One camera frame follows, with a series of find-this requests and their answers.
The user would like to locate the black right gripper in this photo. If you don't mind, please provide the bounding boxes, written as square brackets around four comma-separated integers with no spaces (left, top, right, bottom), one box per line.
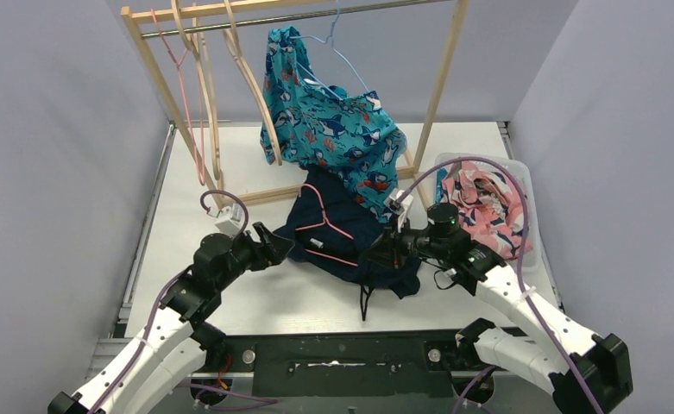
[362,212,449,269]

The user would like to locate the navy blue shorts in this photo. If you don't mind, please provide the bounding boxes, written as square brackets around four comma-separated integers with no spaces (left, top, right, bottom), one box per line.
[274,166,421,320]

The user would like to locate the pink wire hanger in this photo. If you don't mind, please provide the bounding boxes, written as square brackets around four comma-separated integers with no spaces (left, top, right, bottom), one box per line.
[293,182,361,268]
[150,9,208,186]

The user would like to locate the pink floral shorts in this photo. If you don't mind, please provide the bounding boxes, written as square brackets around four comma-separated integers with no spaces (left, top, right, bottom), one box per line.
[441,161,532,260]

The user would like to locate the teal fish print shorts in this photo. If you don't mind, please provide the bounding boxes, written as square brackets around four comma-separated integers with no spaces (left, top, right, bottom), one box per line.
[261,26,407,223]

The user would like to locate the wooden hanger front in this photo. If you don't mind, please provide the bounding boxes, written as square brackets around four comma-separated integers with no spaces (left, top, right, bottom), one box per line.
[171,0,223,185]

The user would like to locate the wooden hanger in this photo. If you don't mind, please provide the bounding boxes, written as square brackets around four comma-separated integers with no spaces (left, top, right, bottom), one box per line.
[223,0,283,166]
[171,0,223,185]

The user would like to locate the blue shark print shorts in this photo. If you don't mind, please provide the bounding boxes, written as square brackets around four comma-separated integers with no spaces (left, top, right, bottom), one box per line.
[434,168,448,204]

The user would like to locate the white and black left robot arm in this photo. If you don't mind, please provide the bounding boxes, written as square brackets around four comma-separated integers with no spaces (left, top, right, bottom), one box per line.
[47,222,294,413]

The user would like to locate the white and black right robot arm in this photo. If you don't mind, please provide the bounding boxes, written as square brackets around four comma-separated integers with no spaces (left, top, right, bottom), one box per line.
[362,203,633,413]

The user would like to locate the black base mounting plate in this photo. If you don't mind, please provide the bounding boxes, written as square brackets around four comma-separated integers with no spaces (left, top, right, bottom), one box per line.
[224,329,486,398]

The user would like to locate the white plastic basket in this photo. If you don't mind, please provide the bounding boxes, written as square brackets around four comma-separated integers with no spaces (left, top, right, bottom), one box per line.
[429,154,542,270]

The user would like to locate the wooden clothes rack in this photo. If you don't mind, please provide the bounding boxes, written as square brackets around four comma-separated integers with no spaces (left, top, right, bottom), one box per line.
[120,0,472,211]

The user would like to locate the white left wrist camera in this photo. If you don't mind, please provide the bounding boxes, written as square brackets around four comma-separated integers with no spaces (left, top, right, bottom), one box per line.
[206,204,245,236]

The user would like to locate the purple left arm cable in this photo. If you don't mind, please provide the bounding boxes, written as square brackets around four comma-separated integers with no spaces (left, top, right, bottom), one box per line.
[85,190,251,414]

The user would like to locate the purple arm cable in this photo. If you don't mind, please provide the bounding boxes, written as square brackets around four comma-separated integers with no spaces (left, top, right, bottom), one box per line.
[85,190,251,414]
[394,157,607,414]

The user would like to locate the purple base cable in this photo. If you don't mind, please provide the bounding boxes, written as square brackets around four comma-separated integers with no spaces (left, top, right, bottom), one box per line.
[176,379,278,412]

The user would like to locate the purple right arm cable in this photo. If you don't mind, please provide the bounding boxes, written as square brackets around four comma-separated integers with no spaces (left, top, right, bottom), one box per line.
[394,157,607,414]

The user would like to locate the blue wire hanger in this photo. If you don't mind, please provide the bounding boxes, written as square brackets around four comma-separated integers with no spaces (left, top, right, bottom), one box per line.
[287,0,372,101]

